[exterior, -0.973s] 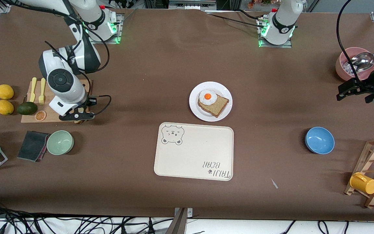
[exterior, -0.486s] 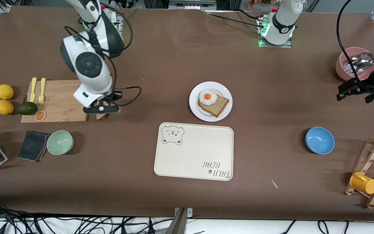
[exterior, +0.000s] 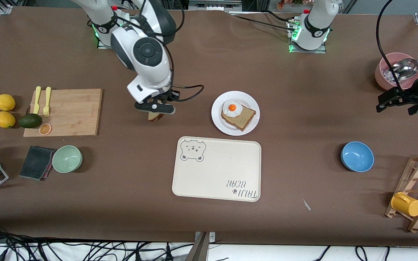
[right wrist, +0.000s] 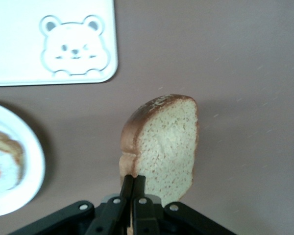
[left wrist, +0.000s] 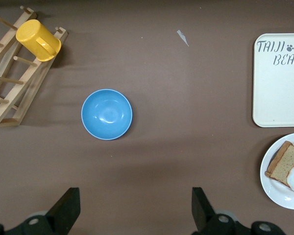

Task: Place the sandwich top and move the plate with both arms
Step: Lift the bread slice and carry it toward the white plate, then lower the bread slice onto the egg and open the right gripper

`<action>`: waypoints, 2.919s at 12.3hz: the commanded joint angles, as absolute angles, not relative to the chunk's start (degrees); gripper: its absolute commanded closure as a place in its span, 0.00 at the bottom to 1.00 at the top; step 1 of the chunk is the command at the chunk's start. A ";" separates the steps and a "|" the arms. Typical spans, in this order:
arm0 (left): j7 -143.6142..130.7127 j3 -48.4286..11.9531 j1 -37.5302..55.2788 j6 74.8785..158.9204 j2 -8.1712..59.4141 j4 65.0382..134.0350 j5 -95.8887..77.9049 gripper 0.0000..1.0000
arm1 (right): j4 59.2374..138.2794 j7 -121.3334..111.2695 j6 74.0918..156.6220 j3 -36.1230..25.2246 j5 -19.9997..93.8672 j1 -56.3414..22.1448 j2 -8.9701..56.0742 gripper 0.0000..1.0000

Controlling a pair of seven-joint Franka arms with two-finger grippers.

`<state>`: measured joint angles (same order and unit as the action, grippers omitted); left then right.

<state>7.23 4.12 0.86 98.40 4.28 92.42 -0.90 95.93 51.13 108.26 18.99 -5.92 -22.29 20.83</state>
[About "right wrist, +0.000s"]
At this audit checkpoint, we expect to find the fried egg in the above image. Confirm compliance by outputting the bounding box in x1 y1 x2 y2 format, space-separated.
0 148 19 194

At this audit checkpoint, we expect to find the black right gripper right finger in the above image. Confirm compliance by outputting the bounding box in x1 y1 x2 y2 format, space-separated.
132 175 160 235

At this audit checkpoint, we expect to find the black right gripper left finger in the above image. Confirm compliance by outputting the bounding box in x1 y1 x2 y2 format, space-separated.
84 175 134 235

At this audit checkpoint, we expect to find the cream tray with bear print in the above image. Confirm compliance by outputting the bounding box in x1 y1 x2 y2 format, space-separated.
0 0 119 87

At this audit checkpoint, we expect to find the brown bread slice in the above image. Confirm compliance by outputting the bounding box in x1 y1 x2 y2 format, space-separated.
119 94 200 235
0 128 25 190

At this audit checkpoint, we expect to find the white round plate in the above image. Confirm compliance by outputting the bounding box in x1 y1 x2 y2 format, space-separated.
0 101 46 217

